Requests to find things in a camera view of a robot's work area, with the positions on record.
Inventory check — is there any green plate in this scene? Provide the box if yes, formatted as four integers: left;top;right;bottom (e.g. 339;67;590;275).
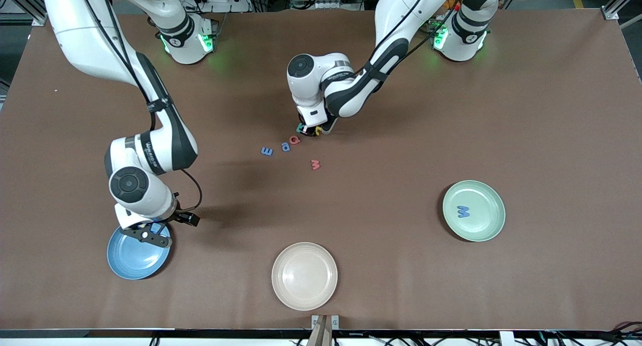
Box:
442;180;506;243

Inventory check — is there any blue plate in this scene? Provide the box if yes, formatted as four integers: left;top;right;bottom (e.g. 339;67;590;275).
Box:
106;221;172;280

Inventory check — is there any metal table edge bracket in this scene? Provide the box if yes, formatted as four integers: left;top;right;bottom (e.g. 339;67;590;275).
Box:
311;314;340;331

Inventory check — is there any aluminium frame profile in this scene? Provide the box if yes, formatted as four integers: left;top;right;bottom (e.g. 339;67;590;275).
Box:
0;0;56;27
602;0;642;22

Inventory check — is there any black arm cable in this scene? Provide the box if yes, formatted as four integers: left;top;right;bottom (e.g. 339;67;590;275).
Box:
369;0;462;68
75;0;203;215

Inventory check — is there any beige wooden pole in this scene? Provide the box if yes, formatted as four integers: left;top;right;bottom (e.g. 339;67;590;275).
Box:
306;316;333;346

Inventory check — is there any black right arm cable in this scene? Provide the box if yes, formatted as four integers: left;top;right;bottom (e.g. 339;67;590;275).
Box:
75;0;203;215

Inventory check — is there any beige plate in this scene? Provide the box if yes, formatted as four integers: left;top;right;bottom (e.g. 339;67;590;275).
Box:
271;242;339;311

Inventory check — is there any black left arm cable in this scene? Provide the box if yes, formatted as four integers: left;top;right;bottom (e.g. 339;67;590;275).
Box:
369;0;462;68

